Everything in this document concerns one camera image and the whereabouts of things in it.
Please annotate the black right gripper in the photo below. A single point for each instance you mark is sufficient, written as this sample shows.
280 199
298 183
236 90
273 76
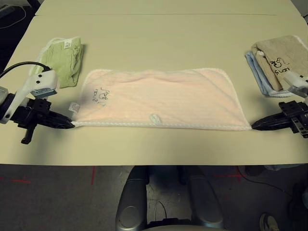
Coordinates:
296 115

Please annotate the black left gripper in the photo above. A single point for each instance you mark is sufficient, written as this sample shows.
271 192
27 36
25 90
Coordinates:
36 110

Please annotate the pink towel with white trim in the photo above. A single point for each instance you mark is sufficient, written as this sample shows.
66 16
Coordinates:
168 96

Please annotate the light blue folded towel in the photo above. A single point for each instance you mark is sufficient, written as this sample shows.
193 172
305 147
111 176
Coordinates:
257 72

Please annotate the green folded towel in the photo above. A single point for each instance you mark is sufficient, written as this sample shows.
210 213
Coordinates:
65 65

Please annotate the beige folded towel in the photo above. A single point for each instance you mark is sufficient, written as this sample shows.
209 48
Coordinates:
276 48

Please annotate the bystander blue jeans leg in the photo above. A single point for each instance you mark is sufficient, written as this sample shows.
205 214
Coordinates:
284 167

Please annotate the bystander shoe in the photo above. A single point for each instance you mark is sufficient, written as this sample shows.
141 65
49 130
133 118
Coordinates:
268 222
255 170

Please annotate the black bag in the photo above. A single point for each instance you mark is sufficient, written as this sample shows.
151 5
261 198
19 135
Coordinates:
9 43

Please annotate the grey right robot leg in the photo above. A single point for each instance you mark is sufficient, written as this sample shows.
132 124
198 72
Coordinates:
204 192

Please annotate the grey robot leg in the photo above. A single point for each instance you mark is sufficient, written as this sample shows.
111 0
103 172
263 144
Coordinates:
132 192
204 192

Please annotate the grey left robot leg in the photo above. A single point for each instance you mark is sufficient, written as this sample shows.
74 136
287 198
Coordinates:
132 192

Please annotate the grey power adapter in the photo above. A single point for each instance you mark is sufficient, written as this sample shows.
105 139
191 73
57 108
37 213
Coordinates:
6 10

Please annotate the grey robot torso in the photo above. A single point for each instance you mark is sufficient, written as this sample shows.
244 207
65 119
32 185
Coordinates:
183 228

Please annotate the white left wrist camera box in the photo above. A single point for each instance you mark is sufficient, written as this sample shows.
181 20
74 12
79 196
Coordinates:
41 79

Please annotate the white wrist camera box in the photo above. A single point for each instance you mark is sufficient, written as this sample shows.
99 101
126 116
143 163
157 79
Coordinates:
296 81
41 79

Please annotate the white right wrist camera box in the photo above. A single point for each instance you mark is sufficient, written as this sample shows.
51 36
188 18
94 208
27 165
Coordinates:
296 81

